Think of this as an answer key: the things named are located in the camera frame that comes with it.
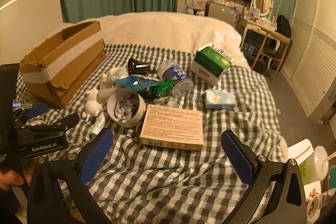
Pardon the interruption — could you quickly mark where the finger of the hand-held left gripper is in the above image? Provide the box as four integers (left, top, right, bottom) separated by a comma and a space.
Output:
13, 104, 49, 126
16, 112, 80, 138

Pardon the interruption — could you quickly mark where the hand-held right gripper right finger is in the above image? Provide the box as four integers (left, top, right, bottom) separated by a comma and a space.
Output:
221, 130, 307, 224

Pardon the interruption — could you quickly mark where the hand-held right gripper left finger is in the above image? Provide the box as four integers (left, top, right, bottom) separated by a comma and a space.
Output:
28, 127, 114, 224

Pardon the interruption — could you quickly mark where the white tube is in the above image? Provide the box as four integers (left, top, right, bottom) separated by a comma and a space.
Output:
91, 110, 109, 135

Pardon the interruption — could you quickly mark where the small white plush toy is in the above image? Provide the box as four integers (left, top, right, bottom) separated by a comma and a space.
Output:
84, 90, 103, 122

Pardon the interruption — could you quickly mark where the brown cardboard box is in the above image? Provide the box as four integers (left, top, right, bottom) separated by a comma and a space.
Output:
19, 20, 106, 109

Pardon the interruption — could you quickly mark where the round white tin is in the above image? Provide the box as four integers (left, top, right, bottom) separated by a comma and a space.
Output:
106, 88, 146, 128

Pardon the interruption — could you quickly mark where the large white plush toy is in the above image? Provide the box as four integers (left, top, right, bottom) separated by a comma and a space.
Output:
99, 68, 124, 104

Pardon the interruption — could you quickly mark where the beige box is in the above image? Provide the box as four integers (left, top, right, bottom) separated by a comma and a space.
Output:
139, 104, 204, 151

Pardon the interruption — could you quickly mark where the blue card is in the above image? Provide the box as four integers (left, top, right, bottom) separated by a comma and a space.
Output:
115, 75, 160, 92

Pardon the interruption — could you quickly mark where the green snack bag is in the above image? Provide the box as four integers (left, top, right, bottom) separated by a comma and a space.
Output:
138, 79, 175, 103

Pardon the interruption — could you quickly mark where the green and white carton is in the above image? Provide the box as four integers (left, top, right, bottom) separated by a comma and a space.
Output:
189, 43, 235, 88

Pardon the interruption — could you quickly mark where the clear bottle with blue label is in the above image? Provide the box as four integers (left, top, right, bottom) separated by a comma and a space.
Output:
157, 61, 194, 98

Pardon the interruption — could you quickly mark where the person's left hand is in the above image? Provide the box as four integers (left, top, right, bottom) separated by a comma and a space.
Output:
0, 167, 27, 191

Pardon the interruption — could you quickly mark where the grey checked blanket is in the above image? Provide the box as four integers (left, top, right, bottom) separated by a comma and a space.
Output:
16, 43, 288, 224

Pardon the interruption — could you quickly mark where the plastic cup with lid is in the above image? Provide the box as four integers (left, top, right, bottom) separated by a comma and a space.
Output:
299, 146, 330, 185

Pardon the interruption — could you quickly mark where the clear plastic wrapper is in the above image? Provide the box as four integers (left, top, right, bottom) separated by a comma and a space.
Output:
154, 96, 182, 109

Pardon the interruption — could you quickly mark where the printed paper cup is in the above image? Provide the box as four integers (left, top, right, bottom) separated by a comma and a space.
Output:
306, 194, 321, 222

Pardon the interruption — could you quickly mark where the black ribbed cylinder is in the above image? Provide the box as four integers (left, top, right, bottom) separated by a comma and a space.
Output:
128, 58, 151, 76

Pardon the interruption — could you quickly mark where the wooden dressing table with mirror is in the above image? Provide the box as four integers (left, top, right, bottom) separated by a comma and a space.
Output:
251, 30, 291, 80

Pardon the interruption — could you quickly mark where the white louvred wardrobe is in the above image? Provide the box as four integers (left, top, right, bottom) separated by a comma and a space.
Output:
282, 0, 336, 122

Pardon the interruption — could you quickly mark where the white vanity desk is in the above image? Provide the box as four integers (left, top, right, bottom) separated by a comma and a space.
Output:
239, 16, 279, 56

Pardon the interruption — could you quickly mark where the black backpack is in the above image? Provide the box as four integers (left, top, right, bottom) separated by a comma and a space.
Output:
276, 14, 292, 38

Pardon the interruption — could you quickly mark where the beige quilted bed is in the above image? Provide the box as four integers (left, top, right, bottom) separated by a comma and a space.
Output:
100, 12, 252, 69

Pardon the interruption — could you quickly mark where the grey mini fridge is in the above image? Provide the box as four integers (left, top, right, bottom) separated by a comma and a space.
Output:
207, 1, 235, 26

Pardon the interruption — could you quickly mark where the white oval vanity mirror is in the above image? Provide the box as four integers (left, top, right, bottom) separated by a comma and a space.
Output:
251, 0, 273, 20

